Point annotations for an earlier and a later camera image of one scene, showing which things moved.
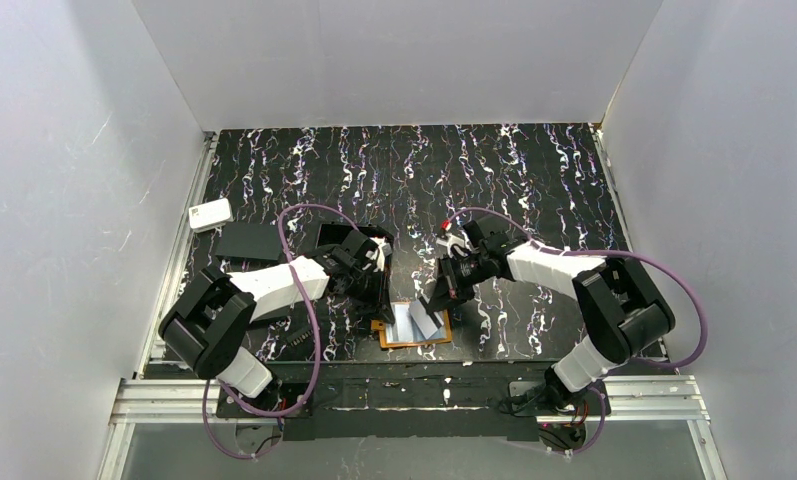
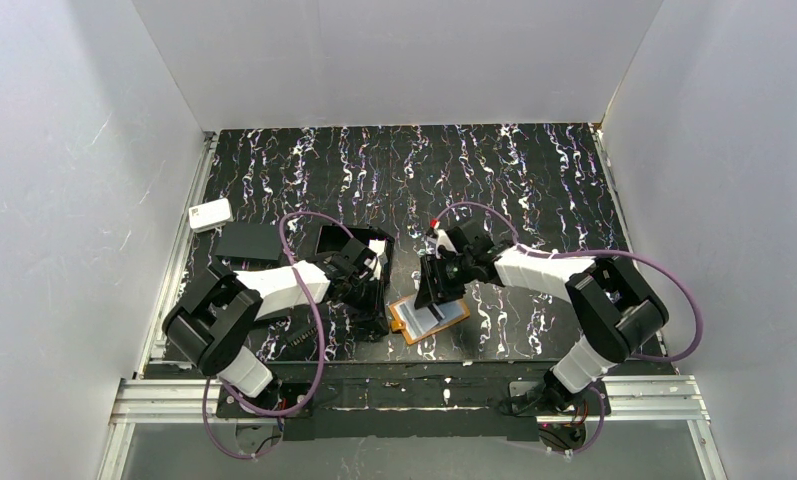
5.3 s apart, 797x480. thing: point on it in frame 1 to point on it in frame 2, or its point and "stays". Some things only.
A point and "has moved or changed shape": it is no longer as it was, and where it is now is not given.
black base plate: x=412 y=401 stays
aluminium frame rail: x=150 y=400 stays
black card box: x=331 y=234 stays
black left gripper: x=372 y=279 to x=363 y=266
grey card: x=427 y=322 has moved or changed shape
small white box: x=210 y=215 stays
